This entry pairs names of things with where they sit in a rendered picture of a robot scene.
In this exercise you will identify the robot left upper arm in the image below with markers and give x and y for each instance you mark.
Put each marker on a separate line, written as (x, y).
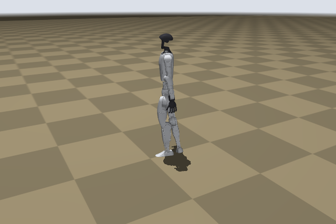
(168, 66)

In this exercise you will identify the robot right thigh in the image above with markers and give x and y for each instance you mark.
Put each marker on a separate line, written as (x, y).
(171, 117)

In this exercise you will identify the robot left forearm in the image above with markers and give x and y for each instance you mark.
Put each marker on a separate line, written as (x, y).
(170, 87)

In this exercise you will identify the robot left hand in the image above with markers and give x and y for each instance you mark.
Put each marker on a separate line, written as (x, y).
(172, 105)

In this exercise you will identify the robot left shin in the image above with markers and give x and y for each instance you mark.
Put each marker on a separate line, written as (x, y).
(166, 136)

